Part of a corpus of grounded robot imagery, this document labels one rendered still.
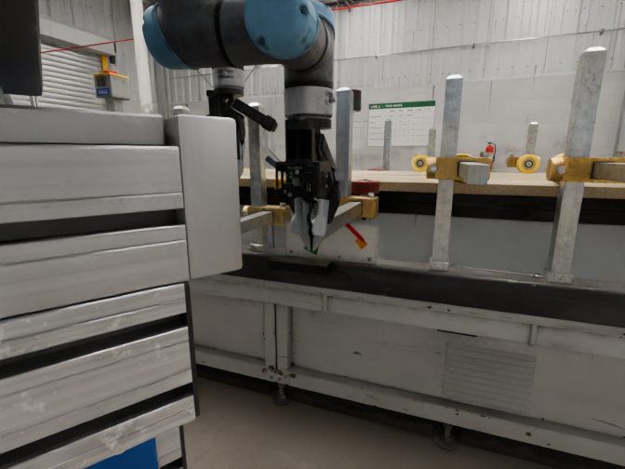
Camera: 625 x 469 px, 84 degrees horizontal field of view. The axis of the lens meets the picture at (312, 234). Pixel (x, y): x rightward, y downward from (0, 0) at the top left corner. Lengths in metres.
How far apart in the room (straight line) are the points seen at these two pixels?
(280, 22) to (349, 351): 1.12
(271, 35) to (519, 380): 1.19
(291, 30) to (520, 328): 0.83
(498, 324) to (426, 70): 7.52
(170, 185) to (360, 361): 1.21
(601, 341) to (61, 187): 1.03
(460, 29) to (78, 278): 8.35
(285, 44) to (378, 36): 8.22
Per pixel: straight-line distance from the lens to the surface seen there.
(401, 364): 1.33
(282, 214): 0.97
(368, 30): 8.74
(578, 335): 1.03
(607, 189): 1.11
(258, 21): 0.45
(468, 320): 0.99
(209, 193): 0.20
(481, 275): 0.91
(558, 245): 0.93
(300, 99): 0.54
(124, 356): 0.22
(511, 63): 8.28
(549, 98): 8.22
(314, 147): 0.55
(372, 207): 0.89
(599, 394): 1.40
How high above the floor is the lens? 0.97
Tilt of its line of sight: 13 degrees down
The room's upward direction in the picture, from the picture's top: straight up
